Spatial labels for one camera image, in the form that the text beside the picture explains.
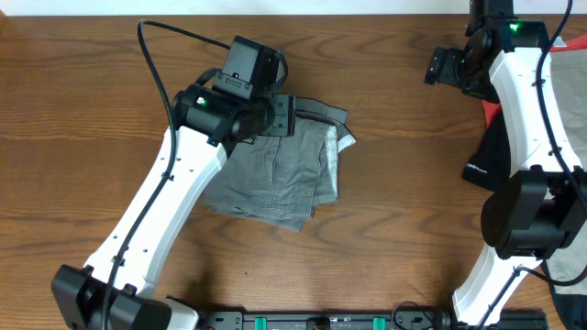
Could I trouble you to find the grey shorts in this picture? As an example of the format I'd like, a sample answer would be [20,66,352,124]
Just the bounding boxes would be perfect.
[199,98,356,231]

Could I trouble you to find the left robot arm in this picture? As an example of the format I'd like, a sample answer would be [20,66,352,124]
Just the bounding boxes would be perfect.
[51,36,294,329]

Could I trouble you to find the grey trousers in pile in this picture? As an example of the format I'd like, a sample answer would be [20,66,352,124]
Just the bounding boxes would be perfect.
[547,49,587,281]

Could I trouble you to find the black garment with white logo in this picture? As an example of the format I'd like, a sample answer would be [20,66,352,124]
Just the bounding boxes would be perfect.
[462,111,586,329]

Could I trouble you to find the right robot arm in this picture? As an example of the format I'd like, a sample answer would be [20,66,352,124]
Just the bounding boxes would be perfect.
[425,0,586,329]

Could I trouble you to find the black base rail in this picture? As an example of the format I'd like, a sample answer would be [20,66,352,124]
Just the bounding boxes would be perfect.
[196,309,549,330]

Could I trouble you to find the red garment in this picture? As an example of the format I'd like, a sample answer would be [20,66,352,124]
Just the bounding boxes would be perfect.
[482,33,587,127]

